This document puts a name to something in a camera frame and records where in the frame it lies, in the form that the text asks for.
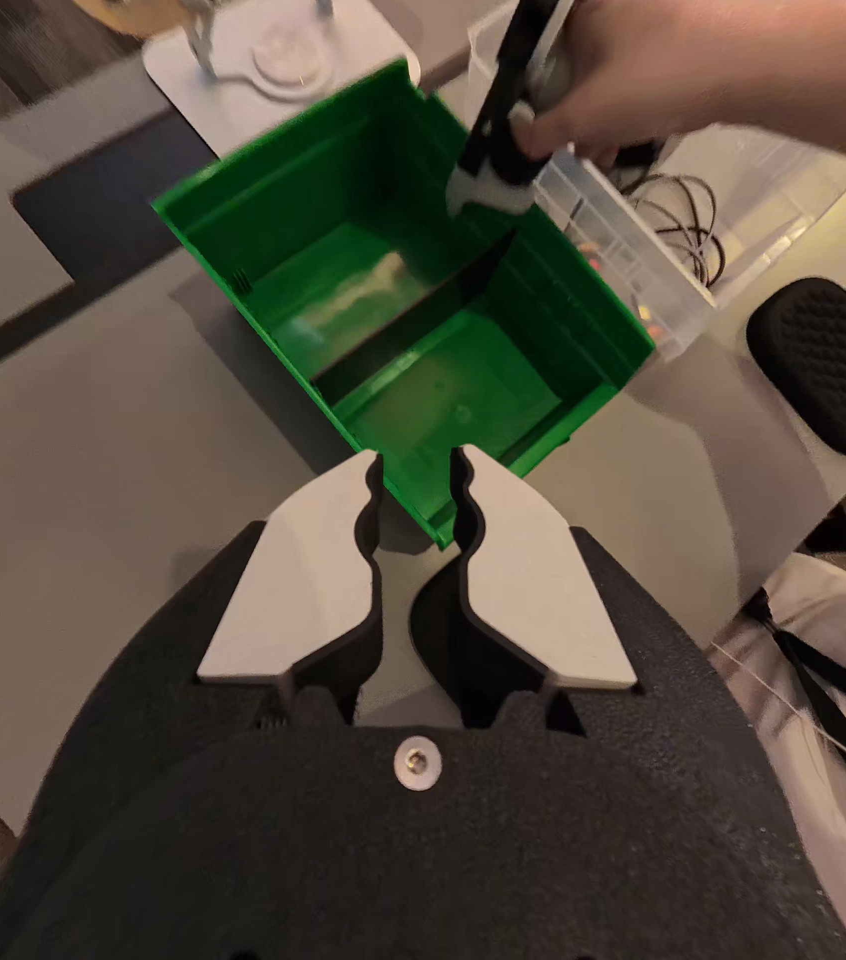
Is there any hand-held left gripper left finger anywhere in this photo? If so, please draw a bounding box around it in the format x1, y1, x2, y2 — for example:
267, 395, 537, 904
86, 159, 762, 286
198, 450, 385, 686

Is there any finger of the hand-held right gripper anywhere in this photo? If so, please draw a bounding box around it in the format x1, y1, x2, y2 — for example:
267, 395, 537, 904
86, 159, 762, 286
443, 159, 538, 221

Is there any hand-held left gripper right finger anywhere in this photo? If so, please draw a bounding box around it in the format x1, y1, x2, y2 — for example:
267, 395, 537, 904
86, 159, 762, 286
450, 444, 640, 693

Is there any green plastic bin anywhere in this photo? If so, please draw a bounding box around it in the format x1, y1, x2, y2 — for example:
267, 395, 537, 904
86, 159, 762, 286
150, 58, 658, 554

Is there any clear plastic bin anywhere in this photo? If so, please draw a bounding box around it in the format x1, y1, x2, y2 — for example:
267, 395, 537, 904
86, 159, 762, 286
466, 2, 846, 363

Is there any person's right hand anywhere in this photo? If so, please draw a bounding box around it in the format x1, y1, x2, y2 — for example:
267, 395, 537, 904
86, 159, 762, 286
509, 0, 703, 170

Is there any black bin divider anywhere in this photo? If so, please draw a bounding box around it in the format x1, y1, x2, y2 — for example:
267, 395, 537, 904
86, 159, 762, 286
309, 228, 519, 381

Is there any white stand base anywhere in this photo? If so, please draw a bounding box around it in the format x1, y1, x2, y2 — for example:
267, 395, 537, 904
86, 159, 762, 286
143, 0, 422, 160

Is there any black armrest pad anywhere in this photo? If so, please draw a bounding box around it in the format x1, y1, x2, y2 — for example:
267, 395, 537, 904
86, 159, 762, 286
745, 276, 846, 457

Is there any instruction sheet on wooden stand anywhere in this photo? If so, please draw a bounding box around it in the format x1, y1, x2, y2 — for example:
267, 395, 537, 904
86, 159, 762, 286
81, 0, 199, 37

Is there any dark desk cable cover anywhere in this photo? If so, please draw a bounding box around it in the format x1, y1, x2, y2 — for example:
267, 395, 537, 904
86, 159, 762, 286
0, 111, 204, 396

